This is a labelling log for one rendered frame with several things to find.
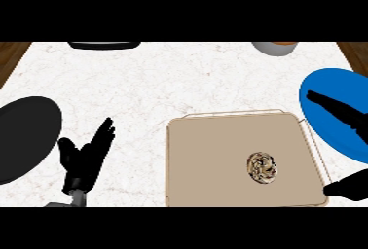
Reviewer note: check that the black flat appliance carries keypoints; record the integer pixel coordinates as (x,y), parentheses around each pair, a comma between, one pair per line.
(103,45)

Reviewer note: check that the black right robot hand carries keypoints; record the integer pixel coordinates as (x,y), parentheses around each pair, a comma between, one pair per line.
(341,108)

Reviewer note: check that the grey pot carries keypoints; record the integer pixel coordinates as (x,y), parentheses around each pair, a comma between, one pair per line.
(273,48)

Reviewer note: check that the blue plate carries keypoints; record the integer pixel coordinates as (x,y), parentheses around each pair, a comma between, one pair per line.
(335,129)

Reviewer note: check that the brown swirled cupcake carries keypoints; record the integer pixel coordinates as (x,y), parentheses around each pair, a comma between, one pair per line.
(261,167)

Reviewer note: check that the beige tray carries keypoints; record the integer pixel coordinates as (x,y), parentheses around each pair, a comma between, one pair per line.
(241,159)

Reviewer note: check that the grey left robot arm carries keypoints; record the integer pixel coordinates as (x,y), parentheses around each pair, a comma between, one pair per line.
(75,198)

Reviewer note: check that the black round plate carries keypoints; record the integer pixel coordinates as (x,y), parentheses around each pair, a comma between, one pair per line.
(23,139)

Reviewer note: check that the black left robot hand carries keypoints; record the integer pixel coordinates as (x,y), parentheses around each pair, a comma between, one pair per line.
(87,155)

